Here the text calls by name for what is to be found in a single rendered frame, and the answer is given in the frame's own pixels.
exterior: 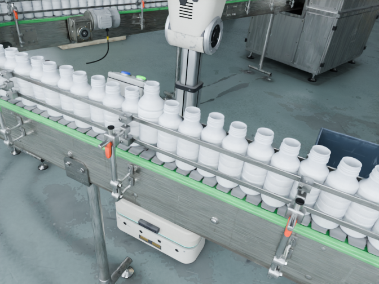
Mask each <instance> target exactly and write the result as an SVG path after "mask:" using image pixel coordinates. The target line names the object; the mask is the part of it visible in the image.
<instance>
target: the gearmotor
mask: <svg viewBox="0 0 379 284"><path fill-rule="evenodd" d="M67 21H68V29H69V37H70V41H71V43H72V44H75V42H77V43H83V42H90V41H93V37H92V31H93V30H101V29H106V30H105V31H106V32H107V43H108V50H107V53H106V54H105V56H104V57H102V58H101V59H99V60H96V61H92V62H89V63H86V64H90V63H94V62H97V61H100V60H102V59H103V58H105V57H106V55H107V54H108V51H109V36H108V32H109V28H116V27H118V26H119V25H120V22H121V18H120V14H119V12H118V11H117V10H116V9H115V8H97V9H92V10H86V11H85V12H84V14H83V16H72V17H69V18H67Z"/></svg>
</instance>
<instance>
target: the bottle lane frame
mask: <svg viewBox="0 0 379 284"><path fill-rule="evenodd" d="M0 106H1V109H2V113H3V116H4V119H5V123H6V126H7V128H12V127H14V126H17V125H18V121H17V117H16V116H20V117H21V120H22V123H23V125H20V126H19V127H18V128H16V129H13V130H12V133H11V137H12V139H13V140H14V139H16V138H18V137H20V136H21V131H20V127H22V128H23V129H24V131H25V135H26V136H23V137H22V138H21V139H19V140H17V141H15V145H14V146H16V147H18V148H20V149H22V150H24V151H26V152H29V153H31V154H33V155H35V156H37V157H39V158H41V159H43V160H45V161H47V162H49V163H52V164H53V165H55V166H58V167H60V168H62V169H63V170H65V165H64V160H63V159H64V158H65V157H66V156H68V157H72V158H74V159H76V160H78V161H80V162H83V163H84V164H85V166H86V167H87V168H88V173H89V181H90V183H92V184H94V185H96V186H99V187H101V188H103V189H105V190H107V191H109V192H111V193H112V192H113V188H112V186H111V185H110V183H111V180H112V175H111V162H110V158H107V157H106V154H105V147H104V148H102V149H98V145H99V144H100V143H102V141H101V140H98V139H96V137H97V136H96V137H91V136H89V135H87V134H86V133H87V132H86V133H84V134H83V133H81V132H79V131H77V129H72V128H70V127H67V125H62V124H60V123H58V121H56V122H55V121H52V120H50V119H49V117H48V118H45V117H43V116H41V115H40V114H36V113H33V112H32V110H31V111H29V110H26V109H24V107H22V108H21V107H19V106H17V105H16V104H12V103H9V102H8V101H5V100H2V99H1V98H0ZM128 150H129V149H128ZM128 150H122V149H120V148H118V147H117V146H116V158H117V175H118V179H120V180H121V179H122V178H123V177H124V176H126V175H127V174H128V172H127V164H130V165H133V174H131V175H130V176H131V177H132V178H134V186H131V187H130V188H129V189H128V190H127V191H126V192H125V193H124V194H123V199H125V200H127V201H129V202H131V203H133V204H135V205H137V206H139V207H141V208H144V209H146V210H148V211H150V212H152V213H154V214H156V215H158V216H160V217H162V218H164V219H166V220H168V221H170V222H172V223H174V224H176V225H178V226H180V227H182V228H184V229H186V230H188V231H191V232H193V233H195V234H197V235H199V236H201V237H203V238H205V239H207V240H209V241H211V242H213V243H216V244H218V245H220V246H222V247H224V248H226V249H228V250H230V251H232V252H234V253H236V254H238V255H240V256H242V257H244V258H246V259H248V260H250V261H252V262H254V263H256V264H258V265H261V266H263V267H265V268H267V269H269V268H270V265H271V262H272V260H273V258H274V255H275V252H276V249H277V247H278V244H279V242H280V239H281V236H282V234H283V231H284V229H285V226H286V224H287V221H288V219H286V218H285V217H283V216H280V215H278V214H277V209H276V210H275V211H274V212H271V211H268V210H266V209H263V208H262V207H261V204H262V203H261V202H260V203H259V205H258V206H256V205H254V204H252V203H249V202H247V201H246V196H245V197H244V198H243V199H239V198H237V197H235V196H232V195H231V191H232V190H230V191H229V192H228V193H225V192H223V191H221V190H218V189H216V187H217V184H216V185H215V186H214V187H210V186H208V185H206V184H203V183H202V181H203V179H204V178H203V179H201V180H200V181H197V180H194V179H191V178H190V177H189V175H190V173H189V174H188V175H186V176H184V175H182V174H179V173H177V172H176V170H177V168H176V169H175V170H170V169H168V168H165V167H164V164H165V163H163V164H162V165H158V164H156V163H153V162H151V160H152V158H151V159H150V160H146V159H144V158H141V157H140V154H138V155H137V156H136V155H134V154H132V153H129V152H128ZM292 235H294V236H296V237H298V239H297V242H296V244H295V246H292V247H291V248H290V249H292V250H293V251H292V254H291V256H290V258H286V260H287V261H288V262H287V265H283V268H282V270H281V272H282V273H283V274H282V276H283V277H285V278H287V279H289V280H291V281H293V282H295V283H297V284H379V256H376V255H374V254H371V253H369V252H368V249H367V246H365V248H364V249H363V250H362V249H359V248H357V247H355V246H352V245H350V244H348V239H347V238H346V239H345V241H344V242H342V241H340V240H338V239H335V238H333V237H331V236H330V235H329V231H328V230H327V232H326V234H324V233H321V232H318V231H317V230H314V229H312V228H311V223H309V225H308V226H307V227H306V226H304V225H302V224H297V223H296V225H295V227H294V229H293V231H292Z"/></svg>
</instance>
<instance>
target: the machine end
mask: <svg viewBox="0 0 379 284"><path fill-rule="evenodd" d="M378 13H379V0H305V4H304V7H303V8H302V9H297V10H290V11H283V12H279V13H278V14H274V16H273V19H272V24H271V29H270V34H269V38H268V42H267V47H266V52H265V57H267V58H270V59H273V60H276V61H279V62H281V63H284V64H287V65H290V66H293V67H295V68H298V69H301V70H304V71H306V72H309V73H312V78H308V79H307V80H308V81H310V82H316V81H317V80H316V79H315V78H314V76H315V75H318V74H321V73H323V72H326V71H328V70H330V71H331V72H338V70H337V69H336V67H337V66H339V65H341V64H343V63H346V62H348V63H351V64H355V61H353V60H354V59H355V58H357V57H359V56H361V55H362V53H363V50H365V49H366V46H365V45H366V43H367V40H368V38H369V35H370V33H371V31H372V28H373V26H374V23H375V21H376V19H378V17H379V15H378ZM269 17H270V14H264V15H257V16H251V18H250V24H249V30H248V36H247V38H245V42H246V45H245V50H247V51H250V55H248V56H246V57H247V58H248V59H254V56H252V53H255V54H259V55H261V53H262V49H263V44H264V40H265V35H266V30H267V25H268V20H269Z"/></svg>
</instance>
